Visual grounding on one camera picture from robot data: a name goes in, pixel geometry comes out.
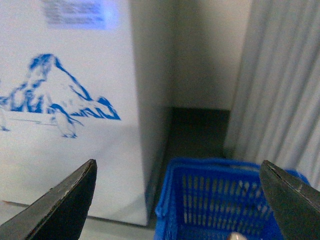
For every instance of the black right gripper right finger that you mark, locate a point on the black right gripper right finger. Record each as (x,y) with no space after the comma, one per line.
(295,204)

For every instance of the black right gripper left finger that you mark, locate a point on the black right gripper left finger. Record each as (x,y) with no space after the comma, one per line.
(59,214)

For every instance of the white bottle cap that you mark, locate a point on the white bottle cap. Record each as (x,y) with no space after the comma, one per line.
(236,236)

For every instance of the white curtain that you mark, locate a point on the white curtain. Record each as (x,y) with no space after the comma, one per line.
(276,109)

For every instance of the blue plastic basket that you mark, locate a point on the blue plastic basket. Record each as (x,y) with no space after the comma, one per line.
(207,199)

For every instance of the white chest freezer blue rim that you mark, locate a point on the white chest freezer blue rim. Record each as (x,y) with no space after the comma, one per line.
(80,80)

